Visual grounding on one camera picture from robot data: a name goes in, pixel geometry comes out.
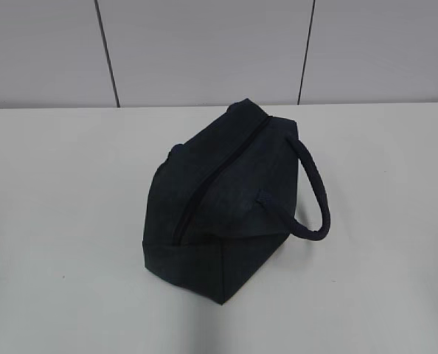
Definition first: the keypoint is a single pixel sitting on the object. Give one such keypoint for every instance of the dark blue fabric lunch bag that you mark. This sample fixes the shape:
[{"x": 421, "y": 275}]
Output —
[{"x": 225, "y": 200}]

